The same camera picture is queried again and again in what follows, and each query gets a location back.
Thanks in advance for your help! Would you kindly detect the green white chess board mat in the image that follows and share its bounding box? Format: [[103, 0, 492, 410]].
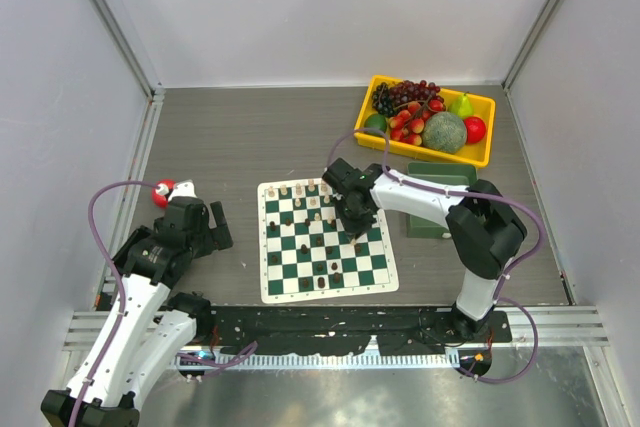
[[257, 179, 399, 304]]

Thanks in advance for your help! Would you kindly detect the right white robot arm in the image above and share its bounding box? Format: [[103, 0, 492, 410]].
[[322, 158, 527, 341]]

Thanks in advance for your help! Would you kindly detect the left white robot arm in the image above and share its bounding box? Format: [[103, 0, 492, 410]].
[[41, 197, 233, 426]]

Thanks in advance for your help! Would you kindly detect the red apple on table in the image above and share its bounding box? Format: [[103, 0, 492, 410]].
[[151, 179, 175, 209]]

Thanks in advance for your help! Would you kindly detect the green lime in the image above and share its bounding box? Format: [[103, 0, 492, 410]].
[[364, 114, 388, 132]]

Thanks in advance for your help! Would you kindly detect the green plastic tray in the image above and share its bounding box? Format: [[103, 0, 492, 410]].
[[406, 161, 478, 240]]

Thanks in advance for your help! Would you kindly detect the red cherry bunch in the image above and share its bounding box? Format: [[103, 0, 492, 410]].
[[388, 100, 446, 146]]

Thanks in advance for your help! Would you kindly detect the black grape bunch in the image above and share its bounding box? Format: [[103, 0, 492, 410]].
[[372, 82, 396, 118]]

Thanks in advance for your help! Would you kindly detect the dark red grape bunch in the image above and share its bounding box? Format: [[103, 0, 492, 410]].
[[389, 80, 444, 105]]

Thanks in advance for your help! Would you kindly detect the green netted melon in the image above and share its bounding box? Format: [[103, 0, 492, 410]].
[[422, 112, 467, 154]]

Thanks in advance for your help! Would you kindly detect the green yellow pear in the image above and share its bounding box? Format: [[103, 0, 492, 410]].
[[448, 93, 474, 120]]

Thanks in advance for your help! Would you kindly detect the red apple in bin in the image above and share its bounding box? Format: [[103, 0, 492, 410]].
[[464, 116, 487, 145]]

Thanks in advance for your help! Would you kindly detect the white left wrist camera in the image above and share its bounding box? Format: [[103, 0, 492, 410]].
[[169, 180, 196, 202]]

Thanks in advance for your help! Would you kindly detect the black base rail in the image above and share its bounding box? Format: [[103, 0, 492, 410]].
[[192, 306, 513, 357]]

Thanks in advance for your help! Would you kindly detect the aluminium frame rail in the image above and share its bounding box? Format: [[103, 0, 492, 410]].
[[64, 304, 609, 383]]

